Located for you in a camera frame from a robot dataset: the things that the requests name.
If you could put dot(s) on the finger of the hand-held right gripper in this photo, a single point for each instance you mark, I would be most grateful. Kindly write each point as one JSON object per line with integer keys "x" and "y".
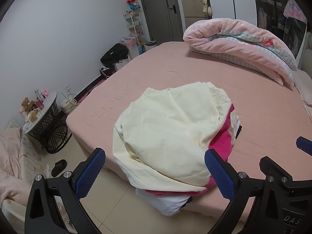
{"x": 304, "y": 146}
{"x": 270, "y": 167}

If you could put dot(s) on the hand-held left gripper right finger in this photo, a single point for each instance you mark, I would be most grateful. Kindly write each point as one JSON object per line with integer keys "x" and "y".
{"x": 219, "y": 173}

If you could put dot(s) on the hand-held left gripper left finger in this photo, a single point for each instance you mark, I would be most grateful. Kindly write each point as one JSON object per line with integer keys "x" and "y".
{"x": 90, "y": 173}

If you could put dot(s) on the cream shirt with pink sleeves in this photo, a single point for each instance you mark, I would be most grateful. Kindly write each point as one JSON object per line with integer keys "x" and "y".
{"x": 165, "y": 131}

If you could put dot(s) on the white clothes pile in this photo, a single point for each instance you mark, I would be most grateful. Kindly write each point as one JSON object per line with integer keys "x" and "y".
{"x": 165, "y": 203}

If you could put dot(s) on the black slipper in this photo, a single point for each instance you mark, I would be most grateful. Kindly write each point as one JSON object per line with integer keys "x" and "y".
{"x": 58, "y": 167}

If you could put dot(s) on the navy garment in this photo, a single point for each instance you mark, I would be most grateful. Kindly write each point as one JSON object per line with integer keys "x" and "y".
{"x": 239, "y": 129}

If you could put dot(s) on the cream round appliance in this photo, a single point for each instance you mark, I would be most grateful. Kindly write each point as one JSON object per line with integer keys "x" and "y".
{"x": 67, "y": 106}

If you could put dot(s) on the pink printed blanket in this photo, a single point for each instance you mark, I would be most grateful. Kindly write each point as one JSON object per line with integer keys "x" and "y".
{"x": 9, "y": 151}

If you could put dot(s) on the pink toy figure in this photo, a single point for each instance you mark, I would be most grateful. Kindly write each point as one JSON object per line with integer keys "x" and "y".
{"x": 45, "y": 92}

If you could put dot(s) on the padded headboard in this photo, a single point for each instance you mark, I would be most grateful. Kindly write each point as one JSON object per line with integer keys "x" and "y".
{"x": 307, "y": 53}

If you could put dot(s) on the brown teddy bear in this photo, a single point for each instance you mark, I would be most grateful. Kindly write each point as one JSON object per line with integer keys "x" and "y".
{"x": 27, "y": 104}

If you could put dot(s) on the pink bed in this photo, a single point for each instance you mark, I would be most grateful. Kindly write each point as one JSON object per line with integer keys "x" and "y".
{"x": 170, "y": 65}

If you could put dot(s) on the black backpack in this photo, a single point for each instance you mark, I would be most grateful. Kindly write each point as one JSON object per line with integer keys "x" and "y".
{"x": 114, "y": 53}

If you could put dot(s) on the black glass wardrobe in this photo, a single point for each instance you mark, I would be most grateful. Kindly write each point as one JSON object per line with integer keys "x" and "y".
{"x": 270, "y": 17}

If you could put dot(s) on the pink plastic bag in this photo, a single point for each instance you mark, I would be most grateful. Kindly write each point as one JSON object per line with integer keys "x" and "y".
{"x": 128, "y": 43}

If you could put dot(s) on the pink printed hanging cloth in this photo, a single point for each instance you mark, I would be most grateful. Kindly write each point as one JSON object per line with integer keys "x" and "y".
{"x": 295, "y": 9}

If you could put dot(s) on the folded pink quilt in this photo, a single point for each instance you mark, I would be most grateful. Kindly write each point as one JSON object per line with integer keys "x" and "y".
{"x": 207, "y": 34}

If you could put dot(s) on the white shelf rack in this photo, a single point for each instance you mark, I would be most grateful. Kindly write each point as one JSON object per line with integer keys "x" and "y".
{"x": 135, "y": 26}

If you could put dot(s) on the cream handbag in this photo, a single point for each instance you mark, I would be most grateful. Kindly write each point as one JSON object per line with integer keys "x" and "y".
{"x": 208, "y": 11}

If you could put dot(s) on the white wardrobe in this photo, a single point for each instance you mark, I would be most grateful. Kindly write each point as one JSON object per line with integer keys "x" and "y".
{"x": 229, "y": 0}

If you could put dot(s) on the silver cabinet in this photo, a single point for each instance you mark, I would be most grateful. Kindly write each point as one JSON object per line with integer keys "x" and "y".
{"x": 192, "y": 9}

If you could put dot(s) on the grey door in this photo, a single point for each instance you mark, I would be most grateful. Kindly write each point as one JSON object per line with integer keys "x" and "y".
{"x": 156, "y": 9}

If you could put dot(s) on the red and blue plush toy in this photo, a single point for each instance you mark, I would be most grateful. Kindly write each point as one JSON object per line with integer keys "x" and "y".
{"x": 133, "y": 2}

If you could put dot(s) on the wall socket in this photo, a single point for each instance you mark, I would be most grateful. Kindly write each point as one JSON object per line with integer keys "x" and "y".
{"x": 67, "y": 88}

